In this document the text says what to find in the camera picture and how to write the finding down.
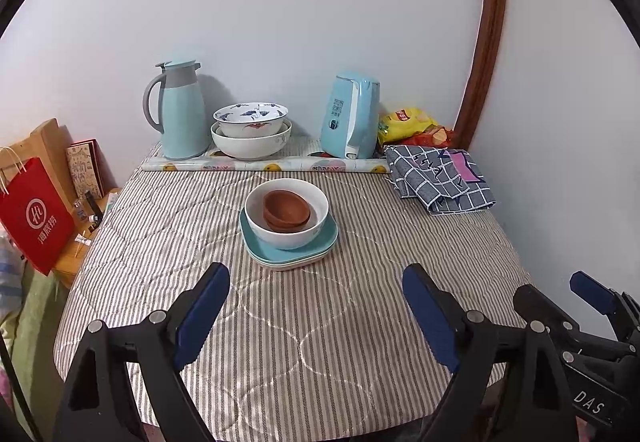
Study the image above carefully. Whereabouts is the brown wooden door frame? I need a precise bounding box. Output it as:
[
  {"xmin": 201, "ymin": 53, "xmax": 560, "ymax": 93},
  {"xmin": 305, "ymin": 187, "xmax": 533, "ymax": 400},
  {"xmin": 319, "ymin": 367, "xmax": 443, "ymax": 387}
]
[{"xmin": 452, "ymin": 0, "xmax": 509, "ymax": 153}]

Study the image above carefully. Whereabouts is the small dark bottle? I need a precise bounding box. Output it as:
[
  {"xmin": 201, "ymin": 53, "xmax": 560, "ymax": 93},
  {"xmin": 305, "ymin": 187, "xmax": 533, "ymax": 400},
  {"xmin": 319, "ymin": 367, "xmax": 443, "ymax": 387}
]
[{"xmin": 82, "ymin": 190, "xmax": 101, "ymax": 223}]

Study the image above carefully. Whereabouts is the plain white bowl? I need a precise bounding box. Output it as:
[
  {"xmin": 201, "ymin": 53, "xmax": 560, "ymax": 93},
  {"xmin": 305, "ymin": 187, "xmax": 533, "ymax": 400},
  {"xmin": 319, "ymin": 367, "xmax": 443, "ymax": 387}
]
[{"xmin": 244, "ymin": 178, "xmax": 330, "ymax": 251}]

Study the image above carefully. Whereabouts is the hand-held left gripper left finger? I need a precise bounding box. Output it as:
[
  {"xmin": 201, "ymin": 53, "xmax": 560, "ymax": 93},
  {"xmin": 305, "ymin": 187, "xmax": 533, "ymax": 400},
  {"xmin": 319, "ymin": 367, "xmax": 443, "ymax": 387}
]
[{"xmin": 52, "ymin": 262, "xmax": 232, "ymax": 442}]

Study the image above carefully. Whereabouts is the light blue thermos jug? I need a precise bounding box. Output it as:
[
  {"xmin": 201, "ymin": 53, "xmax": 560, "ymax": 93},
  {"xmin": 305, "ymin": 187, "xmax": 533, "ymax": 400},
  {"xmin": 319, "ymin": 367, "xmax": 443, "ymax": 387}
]
[{"xmin": 143, "ymin": 58, "xmax": 211, "ymax": 161}]

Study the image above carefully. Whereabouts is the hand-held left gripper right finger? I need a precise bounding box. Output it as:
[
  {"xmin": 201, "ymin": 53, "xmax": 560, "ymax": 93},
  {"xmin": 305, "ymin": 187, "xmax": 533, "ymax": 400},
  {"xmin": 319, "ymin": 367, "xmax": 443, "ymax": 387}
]
[{"xmin": 401, "ymin": 263, "xmax": 576, "ymax": 442}]

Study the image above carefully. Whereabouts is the large white bowl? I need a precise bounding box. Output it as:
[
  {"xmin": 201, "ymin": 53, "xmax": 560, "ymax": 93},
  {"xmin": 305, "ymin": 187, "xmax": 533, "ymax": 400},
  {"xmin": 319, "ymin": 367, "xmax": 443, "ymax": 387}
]
[{"xmin": 210, "ymin": 119, "xmax": 293, "ymax": 161}]

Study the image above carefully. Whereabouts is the striped quilted blanket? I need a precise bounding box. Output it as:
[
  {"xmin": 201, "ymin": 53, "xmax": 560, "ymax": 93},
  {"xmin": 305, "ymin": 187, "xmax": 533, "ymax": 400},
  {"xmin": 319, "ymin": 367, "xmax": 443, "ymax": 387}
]
[{"xmin": 52, "ymin": 136, "xmax": 532, "ymax": 442}]

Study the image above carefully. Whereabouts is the small wooden side table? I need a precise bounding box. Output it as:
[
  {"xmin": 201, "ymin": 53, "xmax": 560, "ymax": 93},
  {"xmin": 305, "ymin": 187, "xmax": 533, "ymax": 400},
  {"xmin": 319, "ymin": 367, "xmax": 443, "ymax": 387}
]
[{"xmin": 52, "ymin": 188, "xmax": 122, "ymax": 289}]

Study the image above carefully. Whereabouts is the green cloth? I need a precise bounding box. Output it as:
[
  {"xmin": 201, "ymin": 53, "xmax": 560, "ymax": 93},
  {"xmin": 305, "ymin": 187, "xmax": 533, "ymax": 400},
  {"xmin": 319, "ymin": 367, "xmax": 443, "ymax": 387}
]
[{"xmin": 9, "ymin": 266, "xmax": 68, "ymax": 425}]

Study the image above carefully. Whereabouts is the blue patterned white bowl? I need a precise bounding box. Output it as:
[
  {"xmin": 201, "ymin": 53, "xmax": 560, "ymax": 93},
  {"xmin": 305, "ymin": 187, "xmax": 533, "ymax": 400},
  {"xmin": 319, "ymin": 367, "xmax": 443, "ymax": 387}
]
[{"xmin": 213, "ymin": 102, "xmax": 290, "ymax": 123}]

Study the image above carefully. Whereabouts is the grey checked cloth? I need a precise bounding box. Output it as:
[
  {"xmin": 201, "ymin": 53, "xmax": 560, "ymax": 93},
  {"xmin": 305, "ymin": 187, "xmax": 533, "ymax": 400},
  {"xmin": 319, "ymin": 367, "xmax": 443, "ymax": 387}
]
[{"xmin": 383, "ymin": 145, "xmax": 497, "ymax": 217}]

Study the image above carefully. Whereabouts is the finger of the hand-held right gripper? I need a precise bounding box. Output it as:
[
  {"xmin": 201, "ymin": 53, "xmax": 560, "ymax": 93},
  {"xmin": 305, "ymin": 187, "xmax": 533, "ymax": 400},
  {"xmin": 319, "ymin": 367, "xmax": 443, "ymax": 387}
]
[
  {"xmin": 513, "ymin": 284, "xmax": 577, "ymax": 349},
  {"xmin": 569, "ymin": 271, "xmax": 640, "ymax": 344}
]

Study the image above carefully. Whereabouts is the light green square plate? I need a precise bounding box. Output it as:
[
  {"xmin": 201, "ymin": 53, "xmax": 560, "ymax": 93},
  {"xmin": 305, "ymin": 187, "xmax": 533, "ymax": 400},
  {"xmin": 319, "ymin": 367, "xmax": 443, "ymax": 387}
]
[{"xmin": 247, "ymin": 242, "xmax": 337, "ymax": 271}]

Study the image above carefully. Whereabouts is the red paper bag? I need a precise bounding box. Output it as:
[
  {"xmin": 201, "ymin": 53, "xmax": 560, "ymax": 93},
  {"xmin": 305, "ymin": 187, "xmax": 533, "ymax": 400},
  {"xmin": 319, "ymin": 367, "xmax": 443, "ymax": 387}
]
[{"xmin": 0, "ymin": 146, "xmax": 76, "ymax": 277}]

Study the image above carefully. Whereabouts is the red snack bag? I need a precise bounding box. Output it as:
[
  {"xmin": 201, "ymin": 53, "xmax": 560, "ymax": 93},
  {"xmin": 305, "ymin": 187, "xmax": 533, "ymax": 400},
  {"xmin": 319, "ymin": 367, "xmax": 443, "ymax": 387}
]
[{"xmin": 400, "ymin": 126, "xmax": 454, "ymax": 149}]

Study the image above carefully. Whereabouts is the brown paper bag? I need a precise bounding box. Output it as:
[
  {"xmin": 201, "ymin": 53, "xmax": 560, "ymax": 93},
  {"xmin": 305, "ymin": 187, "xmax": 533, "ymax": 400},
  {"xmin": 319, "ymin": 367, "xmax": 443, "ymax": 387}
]
[{"xmin": 9, "ymin": 118, "xmax": 77, "ymax": 217}]

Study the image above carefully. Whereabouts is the yellow snack bag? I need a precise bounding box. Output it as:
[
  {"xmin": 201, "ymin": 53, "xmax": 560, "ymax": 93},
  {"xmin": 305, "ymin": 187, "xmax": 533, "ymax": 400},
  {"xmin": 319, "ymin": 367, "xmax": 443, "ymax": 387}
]
[{"xmin": 377, "ymin": 107, "xmax": 439, "ymax": 145}]

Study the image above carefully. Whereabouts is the rolled fruit print mat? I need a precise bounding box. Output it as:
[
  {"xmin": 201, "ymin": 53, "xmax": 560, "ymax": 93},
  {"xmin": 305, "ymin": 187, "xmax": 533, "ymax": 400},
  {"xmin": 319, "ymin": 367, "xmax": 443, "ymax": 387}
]
[{"xmin": 141, "ymin": 156, "xmax": 391, "ymax": 175}]

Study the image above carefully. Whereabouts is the red print white bowl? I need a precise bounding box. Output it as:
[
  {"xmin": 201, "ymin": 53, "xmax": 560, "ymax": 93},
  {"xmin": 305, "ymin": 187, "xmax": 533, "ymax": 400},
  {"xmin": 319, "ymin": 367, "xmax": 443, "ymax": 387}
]
[{"xmin": 217, "ymin": 118, "xmax": 287, "ymax": 139}]

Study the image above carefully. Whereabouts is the light blue square plate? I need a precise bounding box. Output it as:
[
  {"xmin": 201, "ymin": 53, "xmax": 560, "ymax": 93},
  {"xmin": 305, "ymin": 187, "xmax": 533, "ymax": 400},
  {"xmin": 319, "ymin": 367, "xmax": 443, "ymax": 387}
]
[{"xmin": 239, "ymin": 207, "xmax": 340, "ymax": 263}]

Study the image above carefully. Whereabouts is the patterned brown book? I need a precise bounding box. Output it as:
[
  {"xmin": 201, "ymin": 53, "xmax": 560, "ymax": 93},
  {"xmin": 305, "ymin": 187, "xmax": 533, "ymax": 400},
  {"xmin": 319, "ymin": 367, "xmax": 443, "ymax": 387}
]
[{"xmin": 66, "ymin": 138, "xmax": 106, "ymax": 201}]

